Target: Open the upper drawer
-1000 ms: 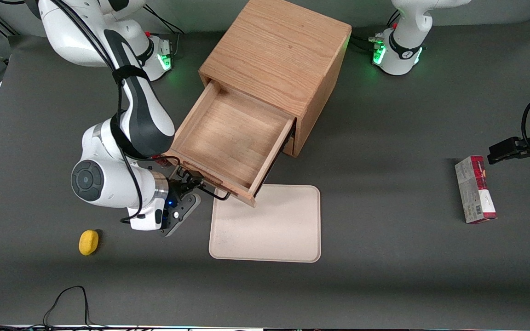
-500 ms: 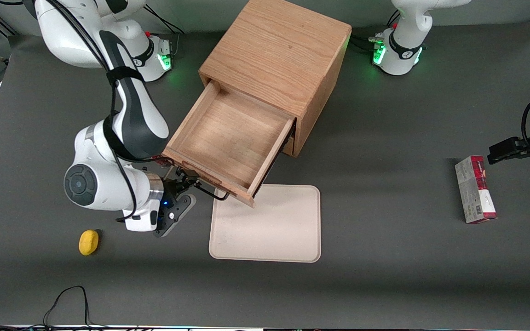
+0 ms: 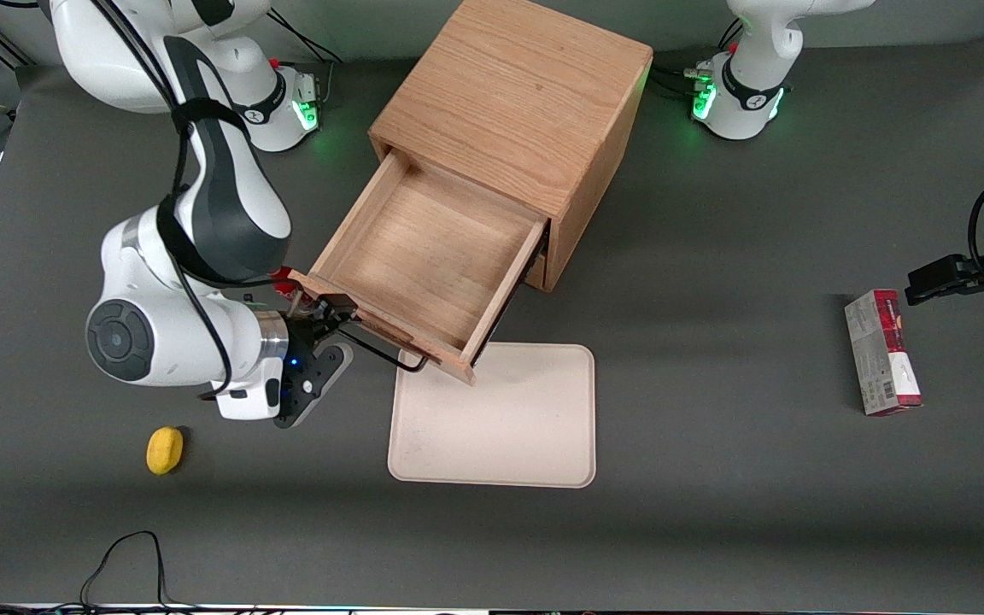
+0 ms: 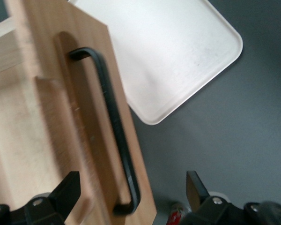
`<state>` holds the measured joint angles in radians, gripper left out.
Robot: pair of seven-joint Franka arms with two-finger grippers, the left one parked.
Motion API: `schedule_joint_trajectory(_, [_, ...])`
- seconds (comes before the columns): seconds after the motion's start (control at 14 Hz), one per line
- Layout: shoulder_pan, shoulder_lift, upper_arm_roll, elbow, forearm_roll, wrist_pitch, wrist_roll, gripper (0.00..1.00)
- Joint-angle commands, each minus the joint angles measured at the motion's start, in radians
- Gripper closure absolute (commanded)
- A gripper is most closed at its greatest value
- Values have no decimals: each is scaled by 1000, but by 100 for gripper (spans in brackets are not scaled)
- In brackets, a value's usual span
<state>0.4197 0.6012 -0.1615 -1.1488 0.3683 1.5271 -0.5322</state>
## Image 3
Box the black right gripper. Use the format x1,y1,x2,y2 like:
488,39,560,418
284,296,359,402

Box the black metal drawer handle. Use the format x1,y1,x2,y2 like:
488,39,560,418
334,318,431,374

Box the wooden drawer cabinet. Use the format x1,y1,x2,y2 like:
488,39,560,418
368,0,653,293

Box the red soda bottle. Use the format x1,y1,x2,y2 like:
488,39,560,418
274,282,318,315

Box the red and grey carton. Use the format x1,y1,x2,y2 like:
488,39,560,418
844,289,923,417

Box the cream rectangular tray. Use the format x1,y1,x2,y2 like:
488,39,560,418
387,342,597,489

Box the yellow lemon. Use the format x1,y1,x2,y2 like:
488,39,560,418
146,426,185,476

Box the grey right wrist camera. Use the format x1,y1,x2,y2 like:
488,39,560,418
274,342,354,430

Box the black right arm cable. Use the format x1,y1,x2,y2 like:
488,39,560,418
86,0,305,402

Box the black right base cables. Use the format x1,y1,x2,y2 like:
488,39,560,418
266,10,349,110

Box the black base cables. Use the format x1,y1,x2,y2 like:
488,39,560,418
266,10,349,110
653,17,745,97

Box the thin black looped cable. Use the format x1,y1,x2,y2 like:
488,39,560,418
80,530,177,612

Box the black left base cables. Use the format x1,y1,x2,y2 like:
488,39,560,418
653,17,745,97

